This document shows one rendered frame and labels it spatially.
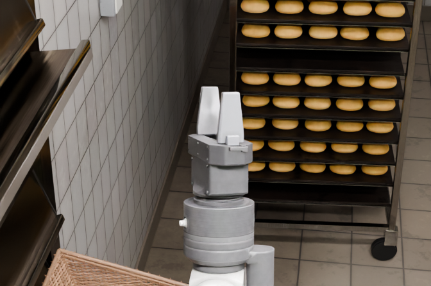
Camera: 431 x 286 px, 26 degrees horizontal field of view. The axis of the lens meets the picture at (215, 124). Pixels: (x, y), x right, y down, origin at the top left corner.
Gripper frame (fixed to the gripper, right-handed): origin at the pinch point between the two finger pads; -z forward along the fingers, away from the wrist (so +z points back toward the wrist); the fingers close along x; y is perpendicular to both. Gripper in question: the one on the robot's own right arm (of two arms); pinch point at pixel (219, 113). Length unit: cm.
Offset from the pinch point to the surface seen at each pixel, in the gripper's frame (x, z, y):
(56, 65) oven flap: -91, -1, 7
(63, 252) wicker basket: -119, 47, 1
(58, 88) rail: -75, 3, 9
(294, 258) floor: -221, 83, -104
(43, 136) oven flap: -65, 11, 13
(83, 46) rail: -91, -5, 1
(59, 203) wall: -129, 37, 1
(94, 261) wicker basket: -117, 49, -6
